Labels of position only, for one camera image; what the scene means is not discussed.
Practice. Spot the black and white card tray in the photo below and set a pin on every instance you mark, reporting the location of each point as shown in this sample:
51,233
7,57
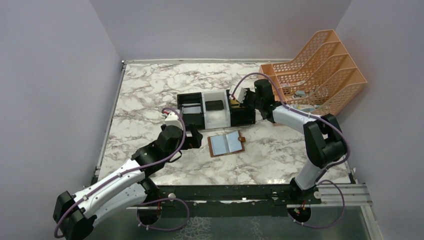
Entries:
207,120

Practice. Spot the brown leather card holder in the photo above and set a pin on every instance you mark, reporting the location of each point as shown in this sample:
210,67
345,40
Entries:
226,144

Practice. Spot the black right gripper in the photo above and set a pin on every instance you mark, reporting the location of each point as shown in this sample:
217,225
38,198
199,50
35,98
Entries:
244,102

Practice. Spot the orange plastic file organizer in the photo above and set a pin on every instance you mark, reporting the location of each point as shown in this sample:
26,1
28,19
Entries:
323,75

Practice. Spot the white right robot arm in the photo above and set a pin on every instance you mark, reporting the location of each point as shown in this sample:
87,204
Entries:
324,143

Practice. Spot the silver card in tray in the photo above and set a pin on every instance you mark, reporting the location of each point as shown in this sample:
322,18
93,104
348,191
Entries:
191,109

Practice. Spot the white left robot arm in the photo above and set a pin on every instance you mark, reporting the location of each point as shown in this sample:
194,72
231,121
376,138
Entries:
76,215

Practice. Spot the gold card in tray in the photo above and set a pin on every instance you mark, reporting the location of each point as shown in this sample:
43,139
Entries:
234,104

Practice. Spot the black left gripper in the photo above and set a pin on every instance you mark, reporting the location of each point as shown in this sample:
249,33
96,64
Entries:
191,137

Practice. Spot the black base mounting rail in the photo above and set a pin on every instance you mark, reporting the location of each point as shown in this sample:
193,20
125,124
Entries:
323,195

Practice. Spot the black card in tray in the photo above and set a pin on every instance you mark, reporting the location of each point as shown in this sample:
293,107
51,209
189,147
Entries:
214,105

